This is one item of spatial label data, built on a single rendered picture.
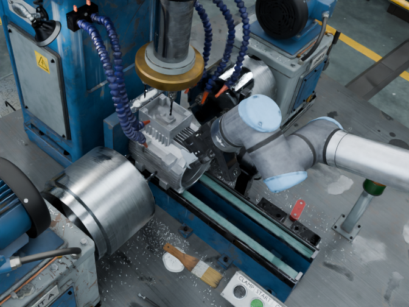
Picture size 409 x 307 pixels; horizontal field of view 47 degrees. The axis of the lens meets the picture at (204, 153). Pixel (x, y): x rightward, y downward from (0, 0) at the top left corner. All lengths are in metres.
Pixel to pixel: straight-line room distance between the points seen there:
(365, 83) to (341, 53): 0.39
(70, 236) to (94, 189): 0.13
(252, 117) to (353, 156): 0.23
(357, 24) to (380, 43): 0.28
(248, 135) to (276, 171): 0.10
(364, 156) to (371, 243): 0.68
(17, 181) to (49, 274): 0.23
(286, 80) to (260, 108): 0.61
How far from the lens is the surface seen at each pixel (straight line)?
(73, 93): 1.35
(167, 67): 1.20
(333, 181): 1.80
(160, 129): 1.36
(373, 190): 1.49
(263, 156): 1.04
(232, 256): 1.48
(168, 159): 1.35
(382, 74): 3.76
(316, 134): 1.12
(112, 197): 1.19
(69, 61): 1.28
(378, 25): 4.36
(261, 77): 1.56
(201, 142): 1.20
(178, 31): 1.16
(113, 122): 1.35
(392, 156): 1.04
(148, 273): 1.47
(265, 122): 1.03
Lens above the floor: 2.11
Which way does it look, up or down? 49 degrees down
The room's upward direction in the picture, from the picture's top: 11 degrees clockwise
